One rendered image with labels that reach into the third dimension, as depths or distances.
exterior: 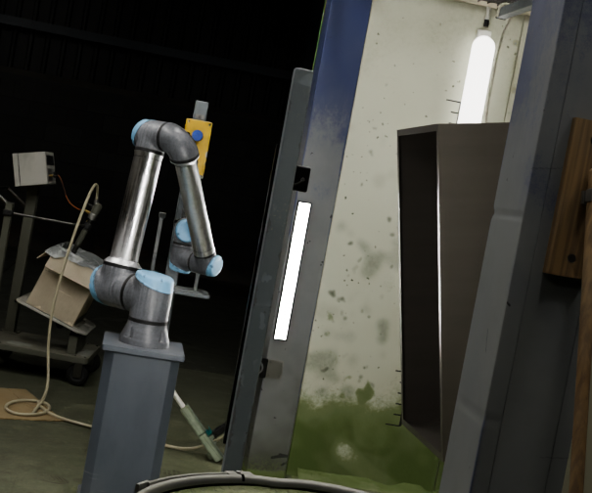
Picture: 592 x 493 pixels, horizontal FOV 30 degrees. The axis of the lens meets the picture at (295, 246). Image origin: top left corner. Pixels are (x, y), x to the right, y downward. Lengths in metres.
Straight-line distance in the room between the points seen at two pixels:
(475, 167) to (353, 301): 1.27
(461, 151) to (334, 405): 1.60
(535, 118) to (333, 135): 2.85
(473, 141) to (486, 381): 1.90
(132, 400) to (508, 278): 2.29
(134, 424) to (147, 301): 0.45
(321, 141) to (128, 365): 1.43
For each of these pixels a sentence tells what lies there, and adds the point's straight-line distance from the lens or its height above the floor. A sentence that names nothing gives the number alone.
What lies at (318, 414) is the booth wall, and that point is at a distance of 5.01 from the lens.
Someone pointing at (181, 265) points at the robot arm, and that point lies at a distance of 4.53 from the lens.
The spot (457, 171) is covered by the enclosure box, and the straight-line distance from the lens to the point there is 3.87.
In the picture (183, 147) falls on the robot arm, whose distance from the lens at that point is 4.20.
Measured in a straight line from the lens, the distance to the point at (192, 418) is 5.11.
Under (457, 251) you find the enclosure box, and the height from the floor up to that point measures 1.21.
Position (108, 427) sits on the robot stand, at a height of 0.33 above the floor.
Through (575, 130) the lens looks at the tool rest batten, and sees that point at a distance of 2.07.
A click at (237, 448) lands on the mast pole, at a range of 2.99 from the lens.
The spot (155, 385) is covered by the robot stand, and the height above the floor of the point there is 0.52.
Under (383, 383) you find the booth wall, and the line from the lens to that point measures 5.04.
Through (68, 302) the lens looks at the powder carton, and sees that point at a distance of 6.32.
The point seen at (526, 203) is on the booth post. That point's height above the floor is 1.37.
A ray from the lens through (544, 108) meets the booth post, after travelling 2.07.
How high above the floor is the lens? 1.33
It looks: 3 degrees down
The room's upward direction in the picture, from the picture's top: 10 degrees clockwise
